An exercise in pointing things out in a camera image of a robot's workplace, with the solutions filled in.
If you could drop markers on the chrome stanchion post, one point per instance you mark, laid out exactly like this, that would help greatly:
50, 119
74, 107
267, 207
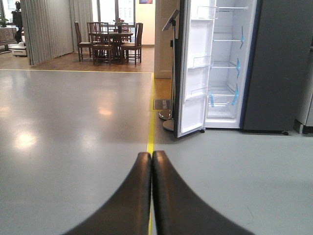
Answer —
166, 114

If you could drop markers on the clear door bin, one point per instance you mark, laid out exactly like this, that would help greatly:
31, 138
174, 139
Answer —
198, 93
207, 12
203, 61

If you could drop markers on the grey side-by-side fridge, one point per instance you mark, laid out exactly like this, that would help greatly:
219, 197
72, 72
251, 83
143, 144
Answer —
260, 50

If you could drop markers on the wooden dining chair front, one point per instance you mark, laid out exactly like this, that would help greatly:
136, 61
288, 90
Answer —
102, 48

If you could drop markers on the wooden dining chair right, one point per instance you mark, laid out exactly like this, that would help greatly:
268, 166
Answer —
133, 51

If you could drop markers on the wooden dining chair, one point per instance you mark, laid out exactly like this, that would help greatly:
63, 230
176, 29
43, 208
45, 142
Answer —
133, 51
102, 48
82, 44

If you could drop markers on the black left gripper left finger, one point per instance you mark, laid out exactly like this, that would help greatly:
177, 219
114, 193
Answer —
127, 212

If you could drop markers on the dark floor sign sticker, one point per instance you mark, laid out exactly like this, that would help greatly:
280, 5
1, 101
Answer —
161, 104

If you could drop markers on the clear lower door bin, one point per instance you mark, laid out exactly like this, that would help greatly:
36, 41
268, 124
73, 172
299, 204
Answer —
198, 93

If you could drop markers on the clear upper door bin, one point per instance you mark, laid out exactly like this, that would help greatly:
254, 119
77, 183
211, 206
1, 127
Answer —
207, 12

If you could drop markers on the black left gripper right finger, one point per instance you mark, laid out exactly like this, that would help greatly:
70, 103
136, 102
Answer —
180, 211

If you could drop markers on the clear middle door bin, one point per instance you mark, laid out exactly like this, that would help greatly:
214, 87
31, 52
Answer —
203, 61

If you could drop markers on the round wooden dining table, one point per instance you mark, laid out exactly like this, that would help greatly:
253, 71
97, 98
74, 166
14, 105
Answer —
117, 41

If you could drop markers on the wooden dining chair left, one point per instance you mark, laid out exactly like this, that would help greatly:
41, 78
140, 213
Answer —
82, 44

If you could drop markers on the sign stand with round base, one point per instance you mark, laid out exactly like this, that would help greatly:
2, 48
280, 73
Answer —
169, 124

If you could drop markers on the clear fridge crisper drawer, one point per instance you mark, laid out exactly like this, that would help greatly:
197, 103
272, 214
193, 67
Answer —
222, 105

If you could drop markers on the white fridge door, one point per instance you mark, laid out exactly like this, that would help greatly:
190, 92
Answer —
195, 40

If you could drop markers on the flower pot on table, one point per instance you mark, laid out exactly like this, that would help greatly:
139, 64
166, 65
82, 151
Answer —
119, 23

